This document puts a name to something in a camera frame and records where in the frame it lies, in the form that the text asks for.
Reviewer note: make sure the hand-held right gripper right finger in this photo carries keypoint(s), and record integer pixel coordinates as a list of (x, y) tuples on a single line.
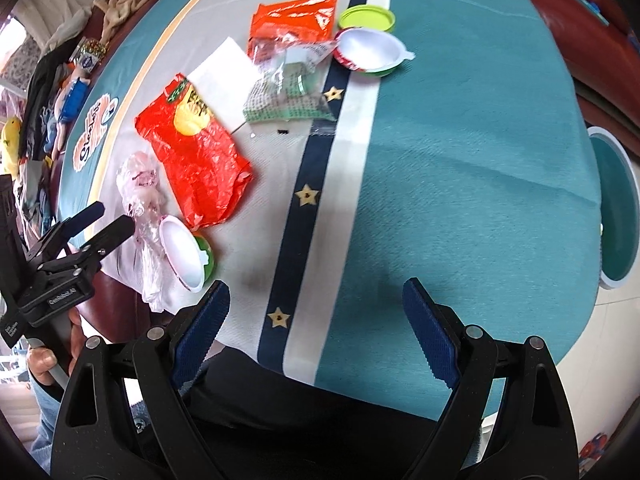
[(432, 335)]

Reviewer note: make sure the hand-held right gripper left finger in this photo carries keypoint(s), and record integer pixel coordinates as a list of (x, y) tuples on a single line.
[(200, 335)]

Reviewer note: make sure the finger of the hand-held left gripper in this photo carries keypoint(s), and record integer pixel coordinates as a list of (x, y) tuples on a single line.
[(82, 220), (112, 235)]

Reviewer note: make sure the clear plastic bag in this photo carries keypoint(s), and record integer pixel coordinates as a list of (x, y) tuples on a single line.
[(142, 195)]

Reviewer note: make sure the green printed pudding cup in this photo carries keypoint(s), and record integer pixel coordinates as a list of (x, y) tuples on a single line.
[(182, 250)]

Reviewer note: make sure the red snack bag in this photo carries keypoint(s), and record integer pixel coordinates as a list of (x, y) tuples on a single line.
[(200, 160)]

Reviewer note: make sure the white paper napkin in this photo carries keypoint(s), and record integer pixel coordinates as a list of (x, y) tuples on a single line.
[(225, 75)]

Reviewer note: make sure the clear green printed wrapper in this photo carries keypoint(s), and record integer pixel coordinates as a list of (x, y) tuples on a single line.
[(285, 95)]

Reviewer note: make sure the teal round trash bin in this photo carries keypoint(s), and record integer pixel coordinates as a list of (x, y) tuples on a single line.
[(617, 210)]

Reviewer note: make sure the orange foil packet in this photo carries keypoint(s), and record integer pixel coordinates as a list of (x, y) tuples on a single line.
[(295, 17)]

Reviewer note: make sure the red printed pudding cup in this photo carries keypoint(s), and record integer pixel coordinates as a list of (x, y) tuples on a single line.
[(372, 50)]

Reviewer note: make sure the light green round lid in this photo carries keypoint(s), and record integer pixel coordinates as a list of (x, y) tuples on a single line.
[(367, 16)]

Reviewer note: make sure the person's left hand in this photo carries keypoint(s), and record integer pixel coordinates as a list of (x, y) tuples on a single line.
[(42, 362)]

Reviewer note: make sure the small yellow plush toy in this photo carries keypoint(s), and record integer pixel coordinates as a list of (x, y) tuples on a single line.
[(11, 145)]

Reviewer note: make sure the dark cloth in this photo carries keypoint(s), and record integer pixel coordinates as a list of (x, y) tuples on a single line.
[(37, 110)]

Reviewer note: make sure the doll in blue clothes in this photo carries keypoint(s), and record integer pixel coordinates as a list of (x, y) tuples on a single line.
[(72, 97)]

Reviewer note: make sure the person's left leg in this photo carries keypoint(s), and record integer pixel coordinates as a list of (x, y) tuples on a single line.
[(45, 420)]

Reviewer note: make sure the white cloth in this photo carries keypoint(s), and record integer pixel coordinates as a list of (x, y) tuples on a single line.
[(65, 30)]

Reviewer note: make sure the teal striped printed blanket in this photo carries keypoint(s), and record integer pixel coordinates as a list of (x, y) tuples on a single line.
[(450, 135)]

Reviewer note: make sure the beige rabbit plush toy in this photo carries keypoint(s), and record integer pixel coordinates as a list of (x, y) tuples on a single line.
[(117, 10)]

